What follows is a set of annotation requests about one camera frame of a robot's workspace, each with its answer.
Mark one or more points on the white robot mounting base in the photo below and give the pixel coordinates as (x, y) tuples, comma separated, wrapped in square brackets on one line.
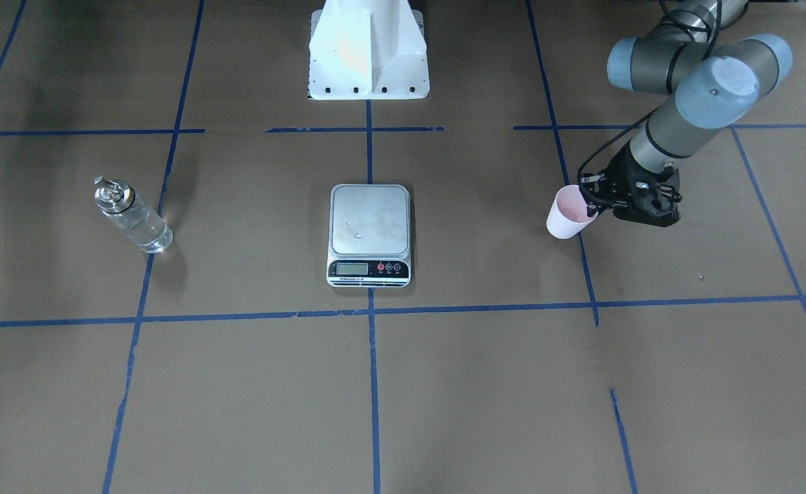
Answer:
[(368, 50)]

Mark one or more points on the silver digital kitchen scale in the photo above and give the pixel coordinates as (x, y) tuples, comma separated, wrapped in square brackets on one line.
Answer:
[(370, 236)]

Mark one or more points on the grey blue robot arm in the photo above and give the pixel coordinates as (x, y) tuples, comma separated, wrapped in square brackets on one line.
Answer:
[(707, 87)]

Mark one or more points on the clear glass sauce bottle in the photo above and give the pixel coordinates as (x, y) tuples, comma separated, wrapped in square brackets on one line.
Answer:
[(124, 206)]

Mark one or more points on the pink plastic cup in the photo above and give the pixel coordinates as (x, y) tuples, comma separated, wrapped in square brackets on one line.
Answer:
[(570, 213)]

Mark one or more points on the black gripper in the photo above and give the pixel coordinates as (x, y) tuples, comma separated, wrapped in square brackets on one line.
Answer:
[(621, 173)]

